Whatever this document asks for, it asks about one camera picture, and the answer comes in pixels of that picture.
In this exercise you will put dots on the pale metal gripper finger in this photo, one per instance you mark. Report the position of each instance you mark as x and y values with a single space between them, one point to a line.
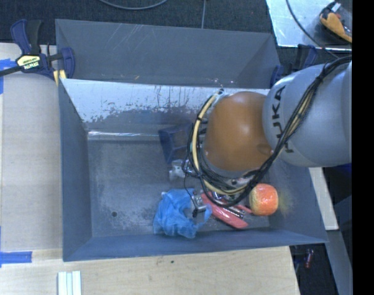
201 209
198 199

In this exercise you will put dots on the blue crumpled cloth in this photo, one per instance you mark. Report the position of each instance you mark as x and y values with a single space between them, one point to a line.
171 214

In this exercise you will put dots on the red flat tool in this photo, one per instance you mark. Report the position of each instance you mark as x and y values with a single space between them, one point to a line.
233 221

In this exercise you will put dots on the orange and yellow ball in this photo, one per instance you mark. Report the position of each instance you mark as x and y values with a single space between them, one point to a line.
264 199

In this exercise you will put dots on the dark blue basket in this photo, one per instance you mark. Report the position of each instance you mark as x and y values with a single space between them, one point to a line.
171 138

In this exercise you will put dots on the grey metal bin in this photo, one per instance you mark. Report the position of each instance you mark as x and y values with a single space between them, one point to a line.
128 180

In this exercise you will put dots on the pale wood board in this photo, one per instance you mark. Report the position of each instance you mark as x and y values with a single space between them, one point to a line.
30 164

